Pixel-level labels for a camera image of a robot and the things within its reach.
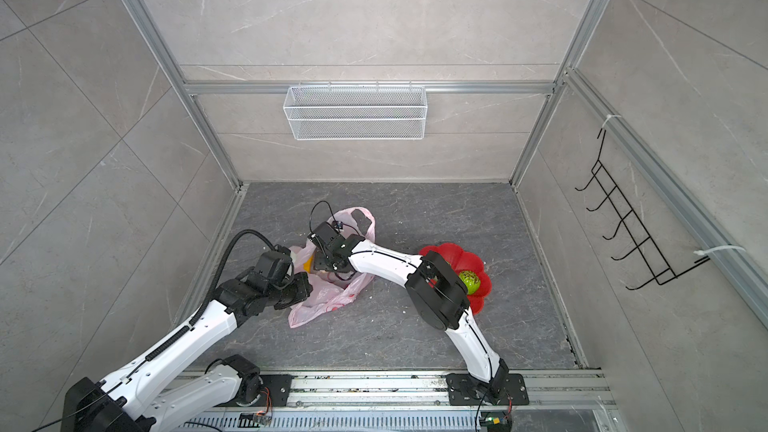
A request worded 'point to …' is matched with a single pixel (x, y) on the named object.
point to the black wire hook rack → (662, 274)
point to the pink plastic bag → (331, 290)
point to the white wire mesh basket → (357, 113)
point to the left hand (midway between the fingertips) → (314, 280)
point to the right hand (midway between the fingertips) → (323, 260)
